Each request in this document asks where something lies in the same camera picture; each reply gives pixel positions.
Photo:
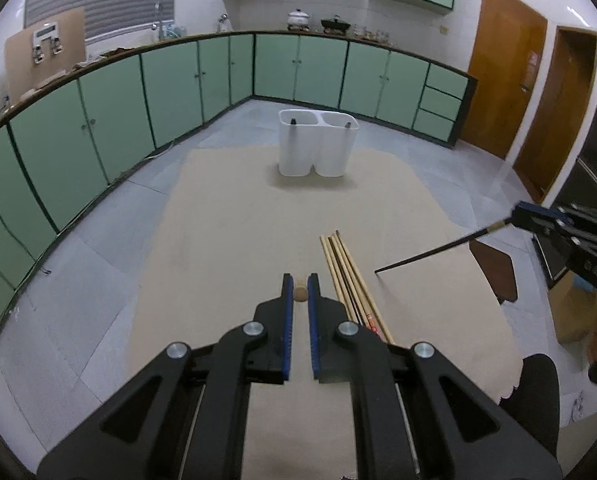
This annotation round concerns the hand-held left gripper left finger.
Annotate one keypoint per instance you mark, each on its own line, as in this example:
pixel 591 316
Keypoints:
pixel 288 340

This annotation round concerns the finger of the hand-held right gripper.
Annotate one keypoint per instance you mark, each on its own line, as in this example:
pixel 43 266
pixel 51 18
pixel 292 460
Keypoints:
pixel 538 214
pixel 585 227

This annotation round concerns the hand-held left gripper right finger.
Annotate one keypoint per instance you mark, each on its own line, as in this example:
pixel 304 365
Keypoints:
pixel 313 345

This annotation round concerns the round wooden utensil end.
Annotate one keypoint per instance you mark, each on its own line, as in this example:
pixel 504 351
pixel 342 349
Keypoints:
pixel 300 294

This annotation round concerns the dark chopstick red patterned end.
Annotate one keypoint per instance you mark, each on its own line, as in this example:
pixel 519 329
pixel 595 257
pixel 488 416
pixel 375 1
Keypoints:
pixel 349 280

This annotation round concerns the wooden chopstick red end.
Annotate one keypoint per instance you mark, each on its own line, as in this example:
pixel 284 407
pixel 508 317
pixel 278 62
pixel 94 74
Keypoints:
pixel 357 285

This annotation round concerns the bundle of wooden chopsticks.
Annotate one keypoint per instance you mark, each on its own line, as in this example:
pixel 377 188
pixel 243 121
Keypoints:
pixel 364 285

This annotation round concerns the light wooden chopstick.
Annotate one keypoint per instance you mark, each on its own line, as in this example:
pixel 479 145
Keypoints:
pixel 331 262

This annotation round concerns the black chopstick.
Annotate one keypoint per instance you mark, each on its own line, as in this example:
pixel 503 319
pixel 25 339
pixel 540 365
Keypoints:
pixel 428 253

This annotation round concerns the white double utensil holder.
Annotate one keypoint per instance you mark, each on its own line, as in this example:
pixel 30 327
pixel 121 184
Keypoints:
pixel 298 150

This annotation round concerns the cardboard box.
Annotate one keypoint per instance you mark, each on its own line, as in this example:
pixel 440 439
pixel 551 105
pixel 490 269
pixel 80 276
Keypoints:
pixel 570 310

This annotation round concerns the dark brown wooden stool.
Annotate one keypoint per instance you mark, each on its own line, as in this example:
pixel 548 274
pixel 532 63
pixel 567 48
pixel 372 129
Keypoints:
pixel 495 270

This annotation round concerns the beige cardboard mat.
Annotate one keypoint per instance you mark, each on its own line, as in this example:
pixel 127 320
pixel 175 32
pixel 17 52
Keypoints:
pixel 228 240

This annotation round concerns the green cabinet drawer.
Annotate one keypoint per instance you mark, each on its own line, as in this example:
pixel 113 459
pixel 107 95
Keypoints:
pixel 441 105
pixel 435 126
pixel 447 82

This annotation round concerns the person's black trouser leg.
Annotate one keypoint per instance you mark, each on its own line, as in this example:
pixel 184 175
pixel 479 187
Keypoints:
pixel 535 400

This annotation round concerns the glass jars on counter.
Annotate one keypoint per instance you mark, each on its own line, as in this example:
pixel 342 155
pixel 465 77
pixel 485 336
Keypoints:
pixel 373 34

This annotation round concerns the black wok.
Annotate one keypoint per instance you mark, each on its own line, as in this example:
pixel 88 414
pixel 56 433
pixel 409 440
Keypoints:
pixel 336 23

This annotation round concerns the green kitchen base cabinets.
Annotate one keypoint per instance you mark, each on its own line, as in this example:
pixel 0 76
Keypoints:
pixel 113 110

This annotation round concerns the white cooking pot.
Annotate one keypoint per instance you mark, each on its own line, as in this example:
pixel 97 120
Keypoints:
pixel 298 18

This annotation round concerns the metal kettle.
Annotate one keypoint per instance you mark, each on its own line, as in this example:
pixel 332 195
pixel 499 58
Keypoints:
pixel 223 24

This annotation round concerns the sink faucet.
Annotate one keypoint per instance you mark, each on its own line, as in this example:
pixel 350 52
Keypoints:
pixel 158 20

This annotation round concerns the brown cardboard board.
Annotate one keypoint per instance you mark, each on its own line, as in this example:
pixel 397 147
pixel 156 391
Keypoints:
pixel 23 65

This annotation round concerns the orange wooden door dark frame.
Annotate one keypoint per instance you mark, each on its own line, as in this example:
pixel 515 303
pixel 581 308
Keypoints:
pixel 553 125

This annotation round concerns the white bracket on cardboard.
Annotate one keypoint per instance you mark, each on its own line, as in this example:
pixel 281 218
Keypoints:
pixel 46 32

